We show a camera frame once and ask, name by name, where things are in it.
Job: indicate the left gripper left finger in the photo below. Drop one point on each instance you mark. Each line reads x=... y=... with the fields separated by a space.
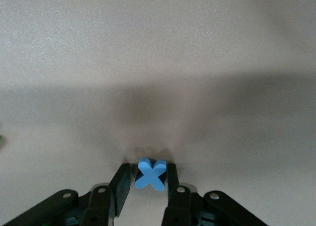
x=98 y=206

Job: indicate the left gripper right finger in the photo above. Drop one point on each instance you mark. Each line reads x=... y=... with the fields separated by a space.
x=187 y=208

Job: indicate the blue foam letter x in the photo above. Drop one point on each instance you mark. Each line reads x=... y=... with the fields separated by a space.
x=150 y=179

